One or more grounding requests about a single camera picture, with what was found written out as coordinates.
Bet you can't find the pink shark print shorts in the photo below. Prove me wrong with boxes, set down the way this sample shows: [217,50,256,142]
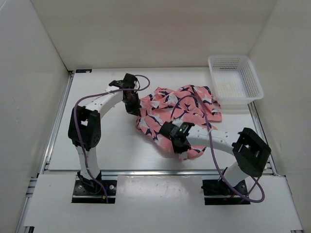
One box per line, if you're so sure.
[136,84,223,154]

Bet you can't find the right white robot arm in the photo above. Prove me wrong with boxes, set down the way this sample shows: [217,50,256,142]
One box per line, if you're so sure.
[159,122,271,196]

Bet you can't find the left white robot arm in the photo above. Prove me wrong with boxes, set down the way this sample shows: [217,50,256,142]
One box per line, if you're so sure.
[68,73,140,196]

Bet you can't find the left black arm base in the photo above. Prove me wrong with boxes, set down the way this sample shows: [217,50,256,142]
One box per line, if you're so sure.
[71,171,117,204]

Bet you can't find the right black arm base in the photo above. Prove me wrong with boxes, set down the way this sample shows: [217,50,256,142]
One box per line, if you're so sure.
[201,175,251,206]

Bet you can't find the white plastic mesh basket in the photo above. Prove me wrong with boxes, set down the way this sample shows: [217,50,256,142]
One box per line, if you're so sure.
[208,55,264,113]

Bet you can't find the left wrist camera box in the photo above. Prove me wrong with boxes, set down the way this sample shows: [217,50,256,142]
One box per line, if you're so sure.
[122,73,140,90]

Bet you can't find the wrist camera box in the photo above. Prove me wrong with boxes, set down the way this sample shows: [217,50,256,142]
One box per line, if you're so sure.
[122,73,140,90]
[159,122,179,139]

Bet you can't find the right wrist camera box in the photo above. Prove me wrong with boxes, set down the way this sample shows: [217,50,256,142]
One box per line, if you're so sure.
[159,122,179,139]

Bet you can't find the front aluminium frame rail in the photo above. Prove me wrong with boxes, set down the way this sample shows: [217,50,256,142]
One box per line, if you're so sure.
[101,169,219,176]

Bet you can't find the left aluminium frame rail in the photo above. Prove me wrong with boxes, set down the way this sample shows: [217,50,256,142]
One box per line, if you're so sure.
[15,70,75,233]

